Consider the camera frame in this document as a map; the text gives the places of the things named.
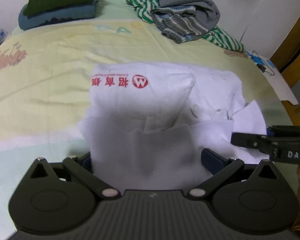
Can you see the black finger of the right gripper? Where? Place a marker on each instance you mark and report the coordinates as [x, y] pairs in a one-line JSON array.
[[251, 141], [272, 131]]

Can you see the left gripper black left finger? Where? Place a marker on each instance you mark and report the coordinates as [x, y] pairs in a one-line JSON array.
[[81, 169]]

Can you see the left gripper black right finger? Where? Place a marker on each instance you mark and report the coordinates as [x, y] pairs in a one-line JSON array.
[[223, 172]]

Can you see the white t-shirt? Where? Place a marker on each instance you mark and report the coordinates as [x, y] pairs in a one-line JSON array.
[[149, 122]]

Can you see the white side desk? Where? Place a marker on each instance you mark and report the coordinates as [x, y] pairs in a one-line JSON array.
[[280, 86]]

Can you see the white power strip blue sockets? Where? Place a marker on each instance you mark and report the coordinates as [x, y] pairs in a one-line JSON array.
[[264, 62]]

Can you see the yellow green baby blanket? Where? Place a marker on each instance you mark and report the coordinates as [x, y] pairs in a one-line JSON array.
[[45, 78]]

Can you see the grey blue striped sweater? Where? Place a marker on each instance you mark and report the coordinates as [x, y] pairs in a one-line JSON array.
[[178, 23]]

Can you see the grey fleece garment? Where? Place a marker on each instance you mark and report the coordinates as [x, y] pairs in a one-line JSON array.
[[207, 13]]

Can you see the green white striped shirt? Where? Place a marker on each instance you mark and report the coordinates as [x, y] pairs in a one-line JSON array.
[[216, 36]]

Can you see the black power adapter with cable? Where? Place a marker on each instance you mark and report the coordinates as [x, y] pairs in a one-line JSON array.
[[264, 69]]

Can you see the wooden window frame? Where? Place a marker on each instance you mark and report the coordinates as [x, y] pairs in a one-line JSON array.
[[287, 56]]

